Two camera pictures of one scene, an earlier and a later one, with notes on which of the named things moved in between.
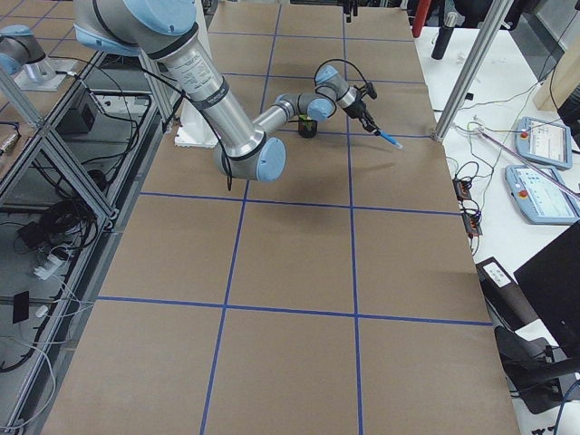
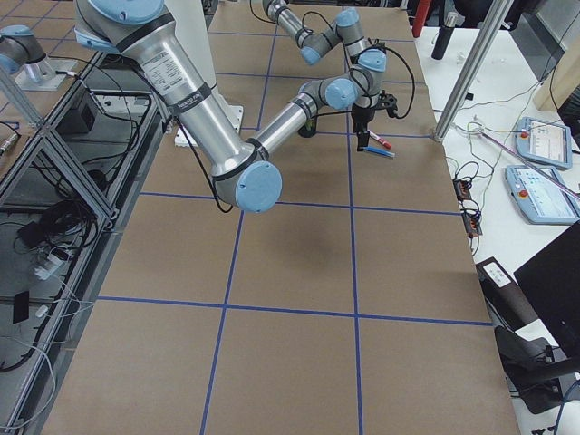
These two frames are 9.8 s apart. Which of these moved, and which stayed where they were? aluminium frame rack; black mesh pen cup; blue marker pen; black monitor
Moved: blue marker pen
Stayed: aluminium frame rack; black mesh pen cup; black monitor
